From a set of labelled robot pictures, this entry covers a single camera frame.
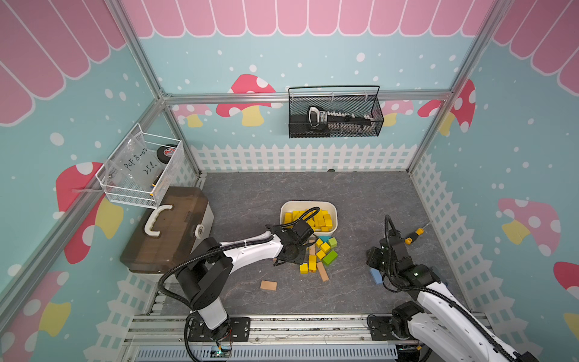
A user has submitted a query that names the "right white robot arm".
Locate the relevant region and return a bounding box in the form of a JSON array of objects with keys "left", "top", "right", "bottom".
[{"left": 366, "top": 215, "right": 538, "bottom": 361}]

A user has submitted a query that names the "white plastic tub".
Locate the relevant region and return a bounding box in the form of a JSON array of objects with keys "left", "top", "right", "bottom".
[{"left": 280, "top": 201, "right": 338, "bottom": 237}]

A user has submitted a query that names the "black wire mesh basket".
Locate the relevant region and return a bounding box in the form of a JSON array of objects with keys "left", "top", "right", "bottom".
[{"left": 287, "top": 85, "right": 384, "bottom": 138}]

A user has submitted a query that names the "small yellow cube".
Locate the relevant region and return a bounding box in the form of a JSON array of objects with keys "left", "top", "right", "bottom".
[{"left": 324, "top": 214, "right": 334, "bottom": 232}]

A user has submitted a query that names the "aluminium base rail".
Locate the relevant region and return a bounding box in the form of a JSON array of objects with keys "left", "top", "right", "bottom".
[{"left": 117, "top": 315, "right": 439, "bottom": 361}]

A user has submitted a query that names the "socket wrench set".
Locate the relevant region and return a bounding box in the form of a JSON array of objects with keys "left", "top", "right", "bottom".
[{"left": 306, "top": 106, "right": 375, "bottom": 135}]

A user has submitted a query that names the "yellow black screwdriver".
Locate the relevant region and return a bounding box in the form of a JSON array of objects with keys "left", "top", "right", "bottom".
[{"left": 404, "top": 223, "right": 431, "bottom": 245}]

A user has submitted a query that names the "light blue block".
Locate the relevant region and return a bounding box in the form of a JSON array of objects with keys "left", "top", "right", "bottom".
[{"left": 369, "top": 268, "right": 382, "bottom": 284}]

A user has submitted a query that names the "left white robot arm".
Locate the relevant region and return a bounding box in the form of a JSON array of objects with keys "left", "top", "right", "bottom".
[{"left": 157, "top": 206, "right": 321, "bottom": 361}]

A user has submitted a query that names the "black tape roll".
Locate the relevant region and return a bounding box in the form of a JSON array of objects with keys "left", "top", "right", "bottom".
[{"left": 156, "top": 144, "right": 176, "bottom": 164}]

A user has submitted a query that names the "wooden block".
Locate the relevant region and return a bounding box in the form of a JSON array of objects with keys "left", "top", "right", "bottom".
[{"left": 260, "top": 281, "right": 277, "bottom": 291}]

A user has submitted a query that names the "brown toolbox with white handle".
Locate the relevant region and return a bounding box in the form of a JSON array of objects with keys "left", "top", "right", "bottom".
[{"left": 120, "top": 186, "right": 214, "bottom": 275}]

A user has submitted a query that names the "clear wall-mounted bin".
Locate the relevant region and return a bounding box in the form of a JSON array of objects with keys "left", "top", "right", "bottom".
[{"left": 95, "top": 124, "right": 184, "bottom": 209}]

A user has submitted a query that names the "right natural wooden plank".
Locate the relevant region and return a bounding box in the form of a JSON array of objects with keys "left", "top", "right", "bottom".
[{"left": 317, "top": 262, "right": 330, "bottom": 282}]

